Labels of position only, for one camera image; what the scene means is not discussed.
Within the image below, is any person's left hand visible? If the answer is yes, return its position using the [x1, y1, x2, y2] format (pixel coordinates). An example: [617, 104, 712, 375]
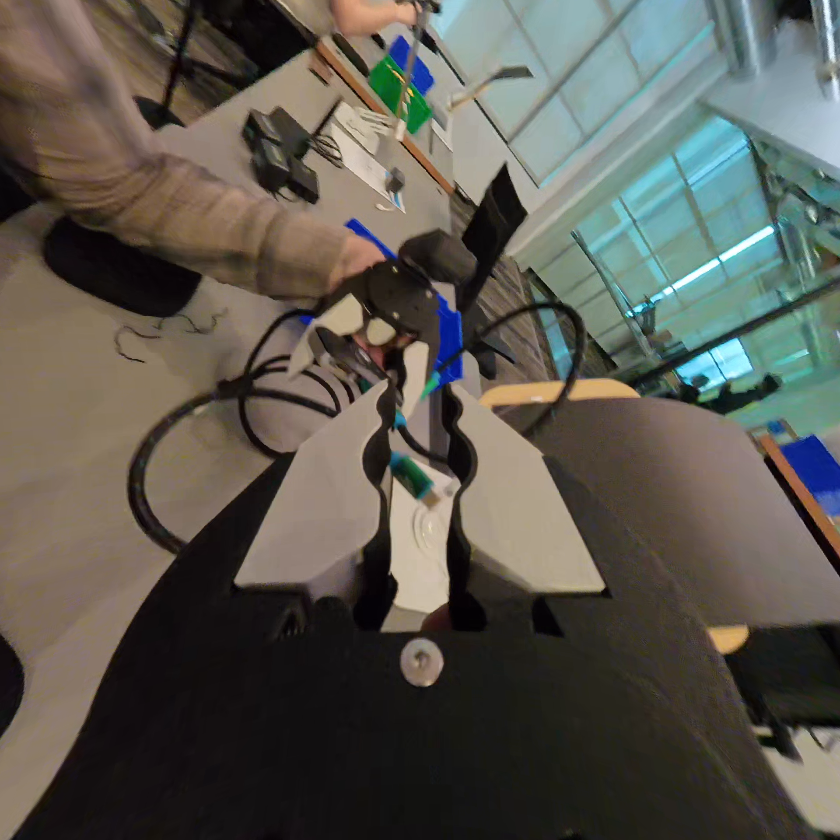
[329, 237, 395, 296]

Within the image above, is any black board with wooden edge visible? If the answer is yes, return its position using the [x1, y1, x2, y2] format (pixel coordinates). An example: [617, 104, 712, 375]
[479, 381, 840, 653]

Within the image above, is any white stand base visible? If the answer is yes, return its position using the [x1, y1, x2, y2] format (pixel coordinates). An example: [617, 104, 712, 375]
[390, 447, 460, 615]

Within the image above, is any person's left forearm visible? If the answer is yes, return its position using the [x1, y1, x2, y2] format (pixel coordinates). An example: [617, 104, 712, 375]
[0, 0, 362, 300]

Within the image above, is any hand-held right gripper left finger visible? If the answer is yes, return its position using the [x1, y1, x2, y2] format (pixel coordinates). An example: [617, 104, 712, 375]
[234, 385, 397, 618]

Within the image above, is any black stand pole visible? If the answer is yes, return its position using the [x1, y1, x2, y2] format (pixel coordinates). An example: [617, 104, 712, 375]
[630, 269, 840, 392]

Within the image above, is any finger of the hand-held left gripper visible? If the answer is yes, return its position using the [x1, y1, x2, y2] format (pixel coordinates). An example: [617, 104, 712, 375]
[287, 326, 329, 382]
[392, 339, 434, 401]

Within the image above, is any black box device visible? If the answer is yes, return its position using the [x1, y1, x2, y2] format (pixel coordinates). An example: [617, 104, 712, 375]
[243, 108, 322, 204]

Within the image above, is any green plastic bin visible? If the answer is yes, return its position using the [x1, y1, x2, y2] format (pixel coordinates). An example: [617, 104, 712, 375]
[368, 53, 434, 135]

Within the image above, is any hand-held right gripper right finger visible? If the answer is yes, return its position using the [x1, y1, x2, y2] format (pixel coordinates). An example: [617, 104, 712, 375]
[444, 388, 609, 618]

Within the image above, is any black office chair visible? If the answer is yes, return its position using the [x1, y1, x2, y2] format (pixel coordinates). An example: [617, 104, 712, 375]
[460, 164, 529, 309]

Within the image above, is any small blue bin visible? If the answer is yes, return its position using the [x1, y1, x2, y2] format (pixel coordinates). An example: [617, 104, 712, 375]
[781, 434, 840, 519]

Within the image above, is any black hdmi switch box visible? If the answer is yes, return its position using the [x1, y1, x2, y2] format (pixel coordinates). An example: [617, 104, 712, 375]
[313, 331, 395, 395]

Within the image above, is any thin dark wire tie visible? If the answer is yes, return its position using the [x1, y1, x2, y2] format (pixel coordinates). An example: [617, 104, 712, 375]
[115, 322, 165, 364]
[178, 309, 231, 336]

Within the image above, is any blue divided plastic bin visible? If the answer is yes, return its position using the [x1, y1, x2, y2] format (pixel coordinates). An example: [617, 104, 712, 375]
[344, 217, 467, 388]

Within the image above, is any black textured pad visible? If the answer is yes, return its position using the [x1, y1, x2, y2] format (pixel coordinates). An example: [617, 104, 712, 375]
[40, 217, 204, 319]

